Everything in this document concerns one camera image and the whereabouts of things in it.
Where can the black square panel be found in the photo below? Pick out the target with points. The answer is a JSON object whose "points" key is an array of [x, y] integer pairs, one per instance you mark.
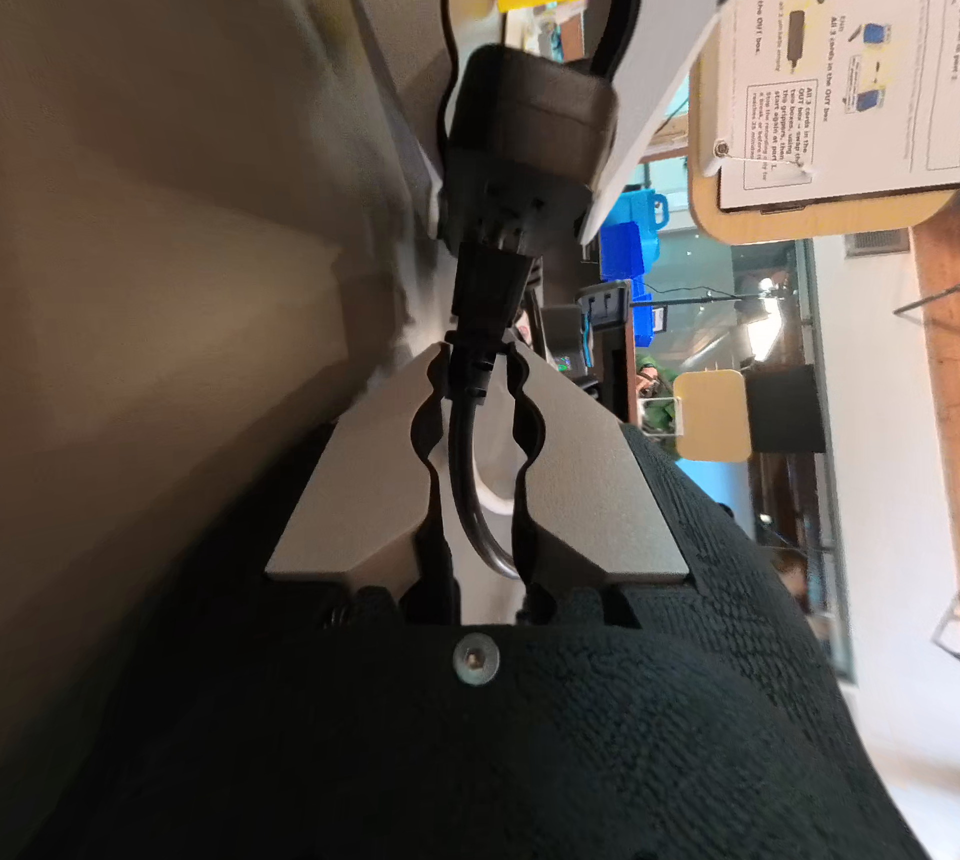
{"points": [[787, 410]]}

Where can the wall vent grille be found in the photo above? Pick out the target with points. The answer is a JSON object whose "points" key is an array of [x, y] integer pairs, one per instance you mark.
{"points": [[877, 242]]}

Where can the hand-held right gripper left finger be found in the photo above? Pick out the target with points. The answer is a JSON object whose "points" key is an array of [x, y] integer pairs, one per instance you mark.
{"points": [[352, 500]]}

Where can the blue plastic bin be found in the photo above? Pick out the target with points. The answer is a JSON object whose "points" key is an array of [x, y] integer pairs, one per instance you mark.
{"points": [[630, 249], [643, 312]]}

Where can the black power strip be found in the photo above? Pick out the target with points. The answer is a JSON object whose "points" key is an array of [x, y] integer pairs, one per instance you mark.
{"points": [[517, 215]]}

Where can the dark grey device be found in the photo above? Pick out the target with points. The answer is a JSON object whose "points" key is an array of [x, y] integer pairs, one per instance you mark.
{"points": [[604, 305]]}

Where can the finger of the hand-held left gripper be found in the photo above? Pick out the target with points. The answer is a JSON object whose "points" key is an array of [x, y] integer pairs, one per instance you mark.
{"points": [[405, 12], [675, 12]]}

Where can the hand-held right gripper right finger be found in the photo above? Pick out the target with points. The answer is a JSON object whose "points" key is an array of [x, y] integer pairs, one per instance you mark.
{"points": [[600, 500]]}

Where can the plain wooden board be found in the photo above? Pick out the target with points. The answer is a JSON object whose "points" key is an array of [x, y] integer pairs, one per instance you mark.
{"points": [[712, 417]]}

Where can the printed instruction sheet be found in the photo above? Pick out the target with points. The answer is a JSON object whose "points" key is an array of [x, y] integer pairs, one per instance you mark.
{"points": [[862, 50]]}

